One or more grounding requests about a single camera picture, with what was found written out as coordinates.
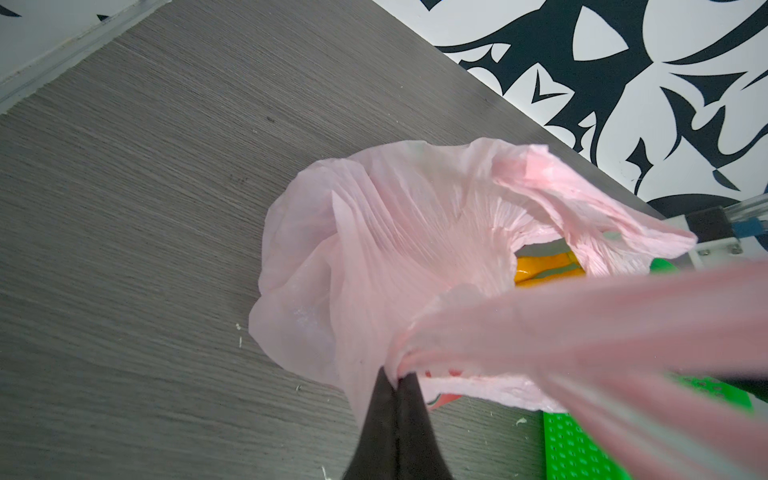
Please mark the yellow fruit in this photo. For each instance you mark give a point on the yellow fruit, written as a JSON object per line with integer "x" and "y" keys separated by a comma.
{"x": 532, "y": 271}

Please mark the pink plastic bag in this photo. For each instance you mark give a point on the pink plastic bag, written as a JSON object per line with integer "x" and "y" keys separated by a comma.
{"x": 403, "y": 256}

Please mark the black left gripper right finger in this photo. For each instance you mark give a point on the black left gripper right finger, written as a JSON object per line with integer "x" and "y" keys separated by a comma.
{"x": 418, "y": 453}

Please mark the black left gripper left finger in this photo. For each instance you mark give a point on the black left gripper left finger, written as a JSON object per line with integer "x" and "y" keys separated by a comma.
{"x": 376, "y": 455}

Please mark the green plastic perforated basket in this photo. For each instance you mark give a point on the green plastic perforated basket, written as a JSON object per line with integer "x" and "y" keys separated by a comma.
{"x": 621, "y": 343}

